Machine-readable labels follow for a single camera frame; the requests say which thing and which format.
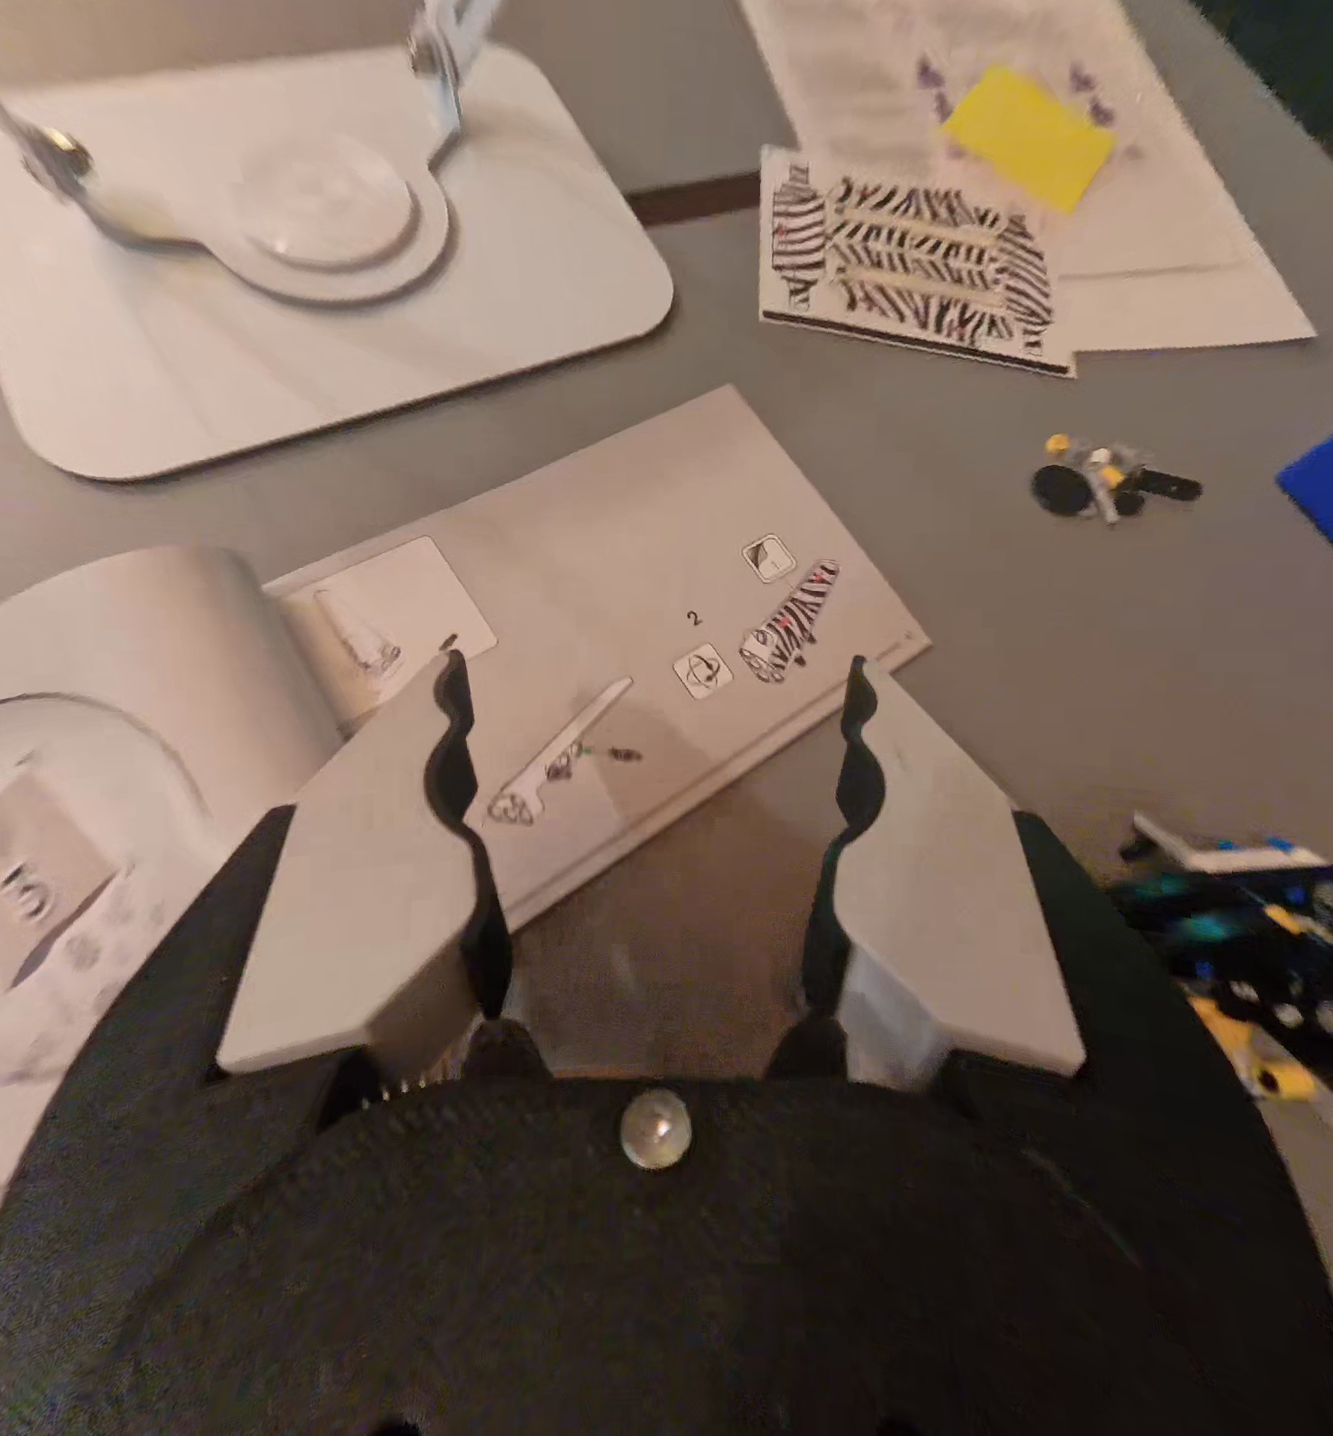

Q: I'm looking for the small black lego assembly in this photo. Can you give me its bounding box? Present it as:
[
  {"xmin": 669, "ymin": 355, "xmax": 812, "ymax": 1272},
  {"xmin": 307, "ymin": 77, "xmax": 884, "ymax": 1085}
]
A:
[{"xmin": 1028, "ymin": 434, "xmax": 1205, "ymax": 529}]

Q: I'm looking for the yellow sticky note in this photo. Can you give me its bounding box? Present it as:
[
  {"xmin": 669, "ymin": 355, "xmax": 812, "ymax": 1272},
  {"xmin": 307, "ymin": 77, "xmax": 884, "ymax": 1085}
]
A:
[{"xmin": 941, "ymin": 64, "xmax": 1119, "ymax": 217}]

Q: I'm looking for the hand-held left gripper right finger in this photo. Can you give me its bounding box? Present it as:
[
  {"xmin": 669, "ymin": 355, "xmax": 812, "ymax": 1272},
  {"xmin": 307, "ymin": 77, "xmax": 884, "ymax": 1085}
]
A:
[{"xmin": 801, "ymin": 655, "xmax": 1088, "ymax": 1097}]

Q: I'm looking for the open instruction booklet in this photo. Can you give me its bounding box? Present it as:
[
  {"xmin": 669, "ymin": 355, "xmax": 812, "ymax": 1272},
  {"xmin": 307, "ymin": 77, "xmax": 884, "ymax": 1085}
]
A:
[{"xmin": 0, "ymin": 385, "xmax": 933, "ymax": 1292}]

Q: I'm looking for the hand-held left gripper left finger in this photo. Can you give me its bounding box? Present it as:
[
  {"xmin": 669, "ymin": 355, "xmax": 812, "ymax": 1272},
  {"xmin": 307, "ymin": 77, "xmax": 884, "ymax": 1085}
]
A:
[{"xmin": 214, "ymin": 649, "xmax": 514, "ymax": 1088}]

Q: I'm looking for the yellow lego plane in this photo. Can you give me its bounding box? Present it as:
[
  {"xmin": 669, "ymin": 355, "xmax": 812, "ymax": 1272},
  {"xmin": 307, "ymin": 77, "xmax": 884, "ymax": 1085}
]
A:
[{"xmin": 1107, "ymin": 804, "xmax": 1333, "ymax": 1140}]

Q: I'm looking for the zebra sticker sheet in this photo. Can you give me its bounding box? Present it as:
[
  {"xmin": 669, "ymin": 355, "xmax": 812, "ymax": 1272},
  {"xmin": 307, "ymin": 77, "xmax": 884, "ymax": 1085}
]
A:
[{"xmin": 755, "ymin": 143, "xmax": 1079, "ymax": 380}]

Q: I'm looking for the white paper sheet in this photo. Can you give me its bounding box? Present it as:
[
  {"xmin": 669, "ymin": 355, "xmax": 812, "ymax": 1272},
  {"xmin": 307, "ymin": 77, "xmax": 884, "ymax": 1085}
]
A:
[{"xmin": 737, "ymin": 0, "xmax": 1320, "ymax": 352}]

